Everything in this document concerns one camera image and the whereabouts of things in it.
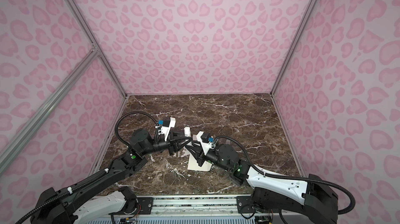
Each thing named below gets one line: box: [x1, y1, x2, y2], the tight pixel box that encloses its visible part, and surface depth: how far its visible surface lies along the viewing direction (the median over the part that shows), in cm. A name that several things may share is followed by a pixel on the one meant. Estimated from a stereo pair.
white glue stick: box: [184, 126, 192, 138], surface depth 64 cm
